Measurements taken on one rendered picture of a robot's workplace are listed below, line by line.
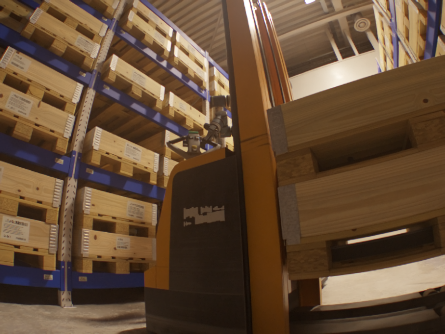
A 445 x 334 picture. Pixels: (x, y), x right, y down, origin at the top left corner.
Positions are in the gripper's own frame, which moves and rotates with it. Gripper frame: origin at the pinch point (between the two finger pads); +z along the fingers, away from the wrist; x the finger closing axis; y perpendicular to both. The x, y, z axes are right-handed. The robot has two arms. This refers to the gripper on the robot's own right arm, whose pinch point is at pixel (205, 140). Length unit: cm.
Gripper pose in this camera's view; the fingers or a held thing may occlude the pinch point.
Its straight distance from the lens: 203.0
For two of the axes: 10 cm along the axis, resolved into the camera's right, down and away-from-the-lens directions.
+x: -2.1, 6.0, 7.7
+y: 9.0, 4.3, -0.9
